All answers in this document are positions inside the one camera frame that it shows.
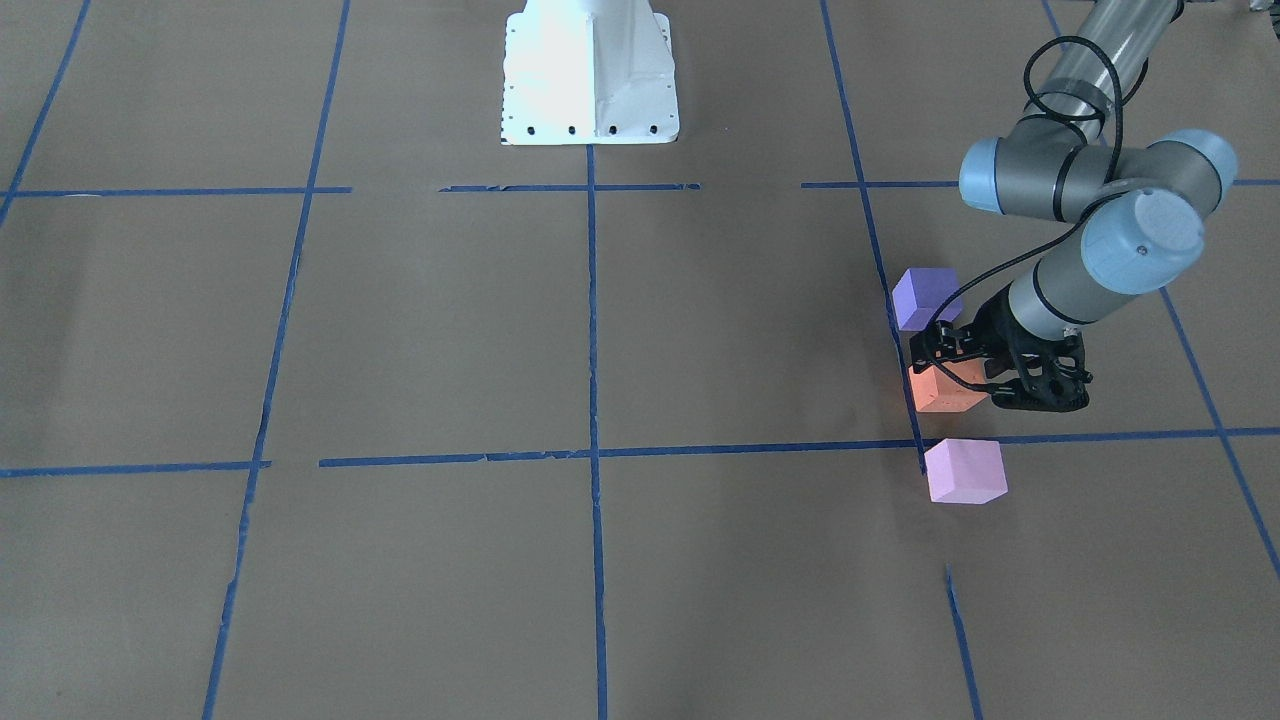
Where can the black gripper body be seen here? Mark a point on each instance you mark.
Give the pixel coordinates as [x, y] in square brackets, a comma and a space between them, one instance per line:
[990, 322]

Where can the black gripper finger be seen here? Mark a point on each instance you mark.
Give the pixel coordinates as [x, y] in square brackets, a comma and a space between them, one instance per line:
[945, 343]
[1044, 383]

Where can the orange foam cube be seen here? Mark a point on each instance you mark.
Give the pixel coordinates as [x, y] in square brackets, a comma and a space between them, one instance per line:
[936, 392]

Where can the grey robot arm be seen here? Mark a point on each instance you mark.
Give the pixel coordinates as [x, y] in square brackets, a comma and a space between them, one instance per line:
[1135, 216]

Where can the purple foam cube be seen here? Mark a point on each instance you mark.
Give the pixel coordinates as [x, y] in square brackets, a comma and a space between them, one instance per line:
[919, 293]

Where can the pink foam cube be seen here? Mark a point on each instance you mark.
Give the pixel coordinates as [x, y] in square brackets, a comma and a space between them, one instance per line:
[970, 471]

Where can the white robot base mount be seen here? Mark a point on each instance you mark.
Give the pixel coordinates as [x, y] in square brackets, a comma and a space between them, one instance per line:
[588, 73]

